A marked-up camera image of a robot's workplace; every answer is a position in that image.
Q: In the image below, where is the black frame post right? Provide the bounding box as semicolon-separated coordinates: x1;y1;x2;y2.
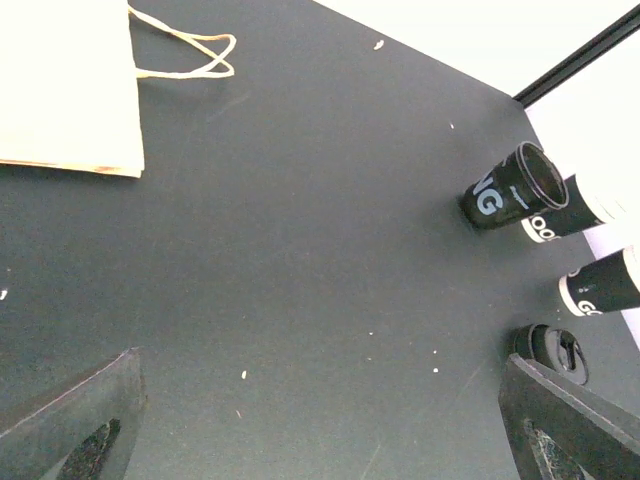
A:
513;4;640;108

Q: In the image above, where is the single black paper cup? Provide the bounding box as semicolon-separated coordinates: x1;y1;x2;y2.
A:
558;245;639;316

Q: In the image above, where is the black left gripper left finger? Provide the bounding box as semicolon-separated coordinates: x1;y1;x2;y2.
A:
1;347;147;479

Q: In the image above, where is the stack of black paper cups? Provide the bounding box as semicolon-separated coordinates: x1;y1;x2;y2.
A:
521;171;629;243

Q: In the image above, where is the black cup with coffee beans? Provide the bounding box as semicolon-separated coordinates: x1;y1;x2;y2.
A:
459;141;569;230

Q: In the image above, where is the brown paper bag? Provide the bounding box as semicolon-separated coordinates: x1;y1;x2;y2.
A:
1;1;237;178

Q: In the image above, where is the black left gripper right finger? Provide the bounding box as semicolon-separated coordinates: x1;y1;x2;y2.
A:
499;354;639;479

